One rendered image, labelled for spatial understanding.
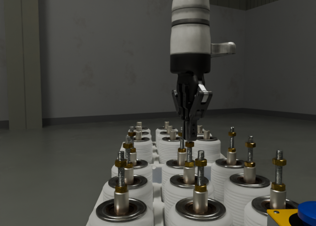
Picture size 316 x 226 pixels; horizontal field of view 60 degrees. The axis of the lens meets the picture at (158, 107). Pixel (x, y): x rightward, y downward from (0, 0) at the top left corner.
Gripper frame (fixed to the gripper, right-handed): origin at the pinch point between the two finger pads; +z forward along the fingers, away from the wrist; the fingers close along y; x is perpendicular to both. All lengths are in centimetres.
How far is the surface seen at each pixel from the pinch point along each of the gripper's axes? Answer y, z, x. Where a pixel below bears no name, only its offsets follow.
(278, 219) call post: 27.7, 3.7, -4.4
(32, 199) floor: -65, 35, -35
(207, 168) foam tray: -29.3, 18.4, 20.8
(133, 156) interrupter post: -13.7, 7.9, -7.5
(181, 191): 3.2, 10.4, -3.0
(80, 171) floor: -95, 35, -15
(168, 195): 0.8, 12.0, -4.6
